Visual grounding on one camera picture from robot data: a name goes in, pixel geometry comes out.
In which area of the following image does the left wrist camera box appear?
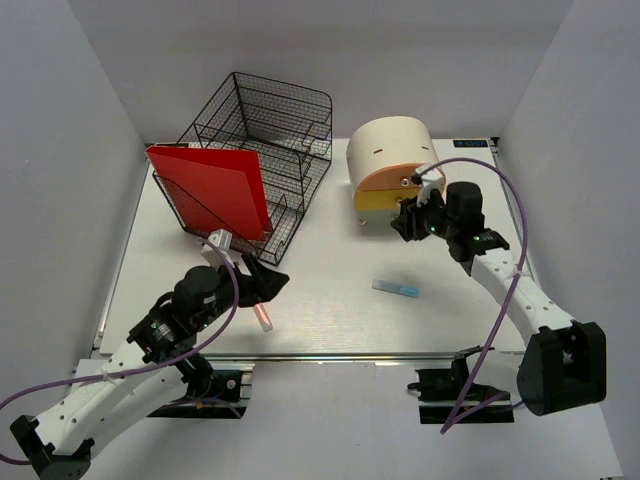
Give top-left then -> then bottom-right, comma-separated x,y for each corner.
198,229 -> 233,268

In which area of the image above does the cream drawer cabinet shell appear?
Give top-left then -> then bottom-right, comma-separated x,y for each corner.
346,116 -> 438,191

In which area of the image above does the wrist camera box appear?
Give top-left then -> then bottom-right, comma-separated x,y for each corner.
411,164 -> 446,207
198,229 -> 233,268

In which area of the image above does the yellow drawer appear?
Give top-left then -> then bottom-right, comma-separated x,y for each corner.
353,188 -> 419,212

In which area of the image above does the pale green bottom drawer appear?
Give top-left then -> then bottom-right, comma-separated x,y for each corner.
356,207 -> 399,230

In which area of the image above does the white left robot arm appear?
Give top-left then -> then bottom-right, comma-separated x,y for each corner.
10,254 -> 289,479

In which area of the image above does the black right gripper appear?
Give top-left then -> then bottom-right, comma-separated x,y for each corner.
391,186 -> 458,243

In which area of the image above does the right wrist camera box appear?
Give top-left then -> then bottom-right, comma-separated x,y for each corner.
411,164 -> 446,207

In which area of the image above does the blue clear highlighter pen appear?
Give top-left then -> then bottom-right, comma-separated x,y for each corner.
372,279 -> 420,298

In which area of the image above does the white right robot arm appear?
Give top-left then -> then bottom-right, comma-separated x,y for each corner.
391,182 -> 607,416

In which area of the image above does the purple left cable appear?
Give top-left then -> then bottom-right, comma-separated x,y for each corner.
0,239 -> 241,466

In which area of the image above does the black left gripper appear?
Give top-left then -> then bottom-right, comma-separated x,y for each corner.
195,251 -> 290,331

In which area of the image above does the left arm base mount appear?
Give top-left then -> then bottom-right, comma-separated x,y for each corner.
148,361 -> 255,420

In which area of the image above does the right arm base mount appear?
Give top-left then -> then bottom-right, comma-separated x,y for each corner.
407,349 -> 516,426

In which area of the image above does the red A4 file folder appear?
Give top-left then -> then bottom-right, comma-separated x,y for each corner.
146,146 -> 272,241

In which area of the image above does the orange top drawer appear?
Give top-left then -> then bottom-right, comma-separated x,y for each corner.
351,163 -> 421,191

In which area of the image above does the black wire mesh file rack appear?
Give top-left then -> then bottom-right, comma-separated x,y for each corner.
147,72 -> 333,265

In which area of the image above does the orange pink highlighter pen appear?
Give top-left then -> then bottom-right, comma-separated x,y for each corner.
253,303 -> 273,332

